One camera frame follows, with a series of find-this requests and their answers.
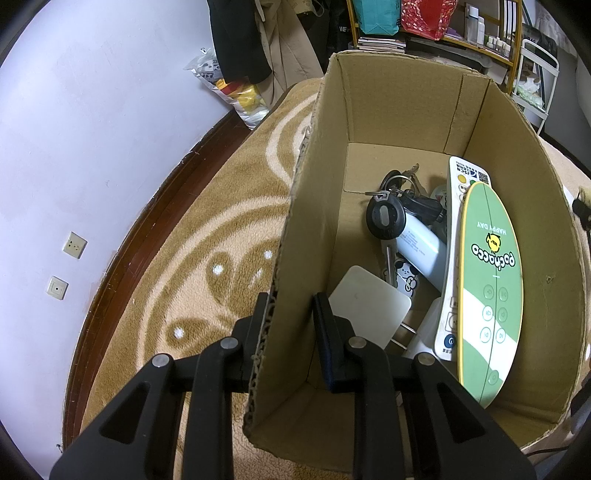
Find white power adapter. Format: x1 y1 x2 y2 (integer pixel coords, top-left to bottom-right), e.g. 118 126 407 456
392 297 442 359

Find green oval cartoon fan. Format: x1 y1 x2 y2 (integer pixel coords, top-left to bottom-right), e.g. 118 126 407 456
457 182 524 408

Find white cylindrical bottle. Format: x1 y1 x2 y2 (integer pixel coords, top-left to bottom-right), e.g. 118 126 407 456
397 214 448 292

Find brown cardboard box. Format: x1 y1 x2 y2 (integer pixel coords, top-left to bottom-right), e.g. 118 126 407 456
243 52 590 472

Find black key bunch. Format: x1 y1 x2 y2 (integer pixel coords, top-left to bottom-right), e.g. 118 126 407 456
366 165 447 268

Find white square pad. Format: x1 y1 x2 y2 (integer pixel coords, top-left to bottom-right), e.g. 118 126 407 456
329 266 412 349

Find cartoon dog sticker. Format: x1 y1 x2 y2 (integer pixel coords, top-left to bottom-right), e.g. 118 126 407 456
383 260 420 297

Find beige brown patterned rug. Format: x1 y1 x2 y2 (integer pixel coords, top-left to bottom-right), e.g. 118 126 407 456
62 75 591 480

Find snack plastic bag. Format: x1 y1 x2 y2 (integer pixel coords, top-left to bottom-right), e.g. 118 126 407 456
184 48 270 130

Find white metal cart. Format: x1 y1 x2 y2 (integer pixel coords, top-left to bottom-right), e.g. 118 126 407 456
511 38 560 134

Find wooden bookshelf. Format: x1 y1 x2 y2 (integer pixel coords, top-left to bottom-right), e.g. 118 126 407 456
346 1 523 92

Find stack of books left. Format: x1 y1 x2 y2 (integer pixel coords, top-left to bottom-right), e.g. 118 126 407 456
356 36 406 52

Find white bottles on shelf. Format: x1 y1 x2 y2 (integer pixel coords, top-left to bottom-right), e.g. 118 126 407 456
462 1 518 60

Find beige trench coat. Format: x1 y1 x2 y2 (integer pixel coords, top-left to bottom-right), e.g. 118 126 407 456
254 1 324 108

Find black hanging coat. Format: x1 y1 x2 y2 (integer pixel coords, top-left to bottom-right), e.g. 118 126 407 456
207 0 271 84

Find red patterned gift bag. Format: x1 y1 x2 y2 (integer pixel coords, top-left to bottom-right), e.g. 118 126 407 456
401 0 458 41

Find teal bag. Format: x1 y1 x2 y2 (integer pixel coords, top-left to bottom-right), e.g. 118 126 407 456
353 0 401 36

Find lower wall socket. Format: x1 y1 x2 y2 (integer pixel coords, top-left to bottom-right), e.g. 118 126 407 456
46 276 68 300

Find wall socket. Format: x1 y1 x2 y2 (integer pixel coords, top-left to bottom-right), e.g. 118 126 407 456
46 276 68 300
62 232 87 259

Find upper wall socket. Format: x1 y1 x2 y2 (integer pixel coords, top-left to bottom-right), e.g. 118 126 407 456
62 232 87 259

